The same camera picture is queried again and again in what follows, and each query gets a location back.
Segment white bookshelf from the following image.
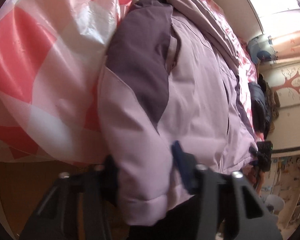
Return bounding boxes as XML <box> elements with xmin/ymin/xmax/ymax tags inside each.
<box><xmin>261</xmin><ymin>155</ymin><xmax>300</xmax><ymax>229</ymax></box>

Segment person's right hand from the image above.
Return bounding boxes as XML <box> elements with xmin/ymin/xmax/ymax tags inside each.
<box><xmin>243</xmin><ymin>164</ymin><xmax>265</xmax><ymax>196</ymax></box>

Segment window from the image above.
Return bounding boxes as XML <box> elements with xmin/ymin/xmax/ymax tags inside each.
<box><xmin>250</xmin><ymin>0</ymin><xmax>300</xmax><ymax>37</ymax></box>

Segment pink checkered plastic bed cover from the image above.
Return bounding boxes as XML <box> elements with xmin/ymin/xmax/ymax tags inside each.
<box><xmin>0</xmin><ymin>0</ymin><xmax>256</xmax><ymax>166</ymax></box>

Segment lilac and purple jacket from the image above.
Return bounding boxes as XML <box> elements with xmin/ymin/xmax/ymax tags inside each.
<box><xmin>98</xmin><ymin>0</ymin><xmax>255</xmax><ymax>226</ymax></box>

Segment dark navy puffer jacket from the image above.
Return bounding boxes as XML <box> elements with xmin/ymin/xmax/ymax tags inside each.
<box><xmin>249</xmin><ymin>82</ymin><xmax>266</xmax><ymax>133</ymax></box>

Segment blue cartoon right curtain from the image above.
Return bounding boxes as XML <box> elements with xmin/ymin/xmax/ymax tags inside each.
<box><xmin>247</xmin><ymin>35</ymin><xmax>278</xmax><ymax>64</ymax></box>

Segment hanging clothes pile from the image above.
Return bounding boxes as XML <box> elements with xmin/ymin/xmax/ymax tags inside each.
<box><xmin>258</xmin><ymin>74</ymin><xmax>280</xmax><ymax>139</ymax></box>

